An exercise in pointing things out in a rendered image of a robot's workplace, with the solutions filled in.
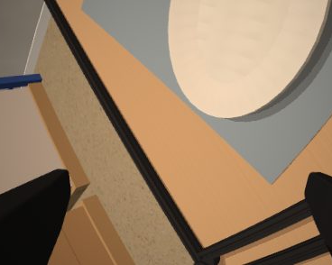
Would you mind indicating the beige round platter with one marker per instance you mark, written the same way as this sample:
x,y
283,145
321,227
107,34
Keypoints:
x,y
232,58

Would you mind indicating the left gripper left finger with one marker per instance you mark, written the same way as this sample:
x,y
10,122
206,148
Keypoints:
x,y
31,218

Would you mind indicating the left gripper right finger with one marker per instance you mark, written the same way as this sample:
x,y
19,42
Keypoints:
x,y
318,194

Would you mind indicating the grey flat mat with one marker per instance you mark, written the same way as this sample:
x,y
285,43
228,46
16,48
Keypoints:
x,y
269,140

